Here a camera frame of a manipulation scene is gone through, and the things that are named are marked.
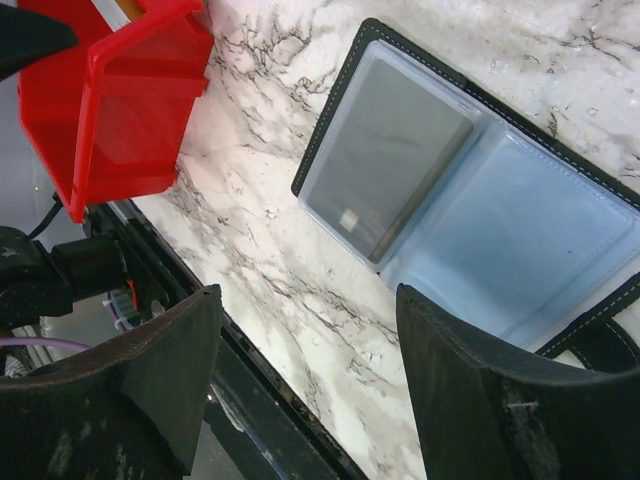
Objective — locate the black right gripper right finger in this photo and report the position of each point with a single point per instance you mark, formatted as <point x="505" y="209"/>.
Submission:
<point x="486" y="409"/>

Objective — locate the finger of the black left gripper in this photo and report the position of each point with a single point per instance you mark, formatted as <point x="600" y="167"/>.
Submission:
<point x="27" y="37"/>

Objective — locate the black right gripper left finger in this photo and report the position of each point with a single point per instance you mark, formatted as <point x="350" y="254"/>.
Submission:
<point x="129" y="408"/>

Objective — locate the black leather card holder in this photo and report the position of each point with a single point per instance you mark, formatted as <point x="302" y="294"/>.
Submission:
<point x="519" y="236"/>

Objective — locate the dark grey credit card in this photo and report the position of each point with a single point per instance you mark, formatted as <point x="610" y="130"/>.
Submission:
<point x="390" y="140"/>

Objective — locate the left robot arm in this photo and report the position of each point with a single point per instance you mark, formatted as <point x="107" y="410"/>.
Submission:
<point x="36" y="282"/>

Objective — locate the red plastic bin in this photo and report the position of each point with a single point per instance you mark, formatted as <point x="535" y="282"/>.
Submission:
<point x="107" y="116"/>

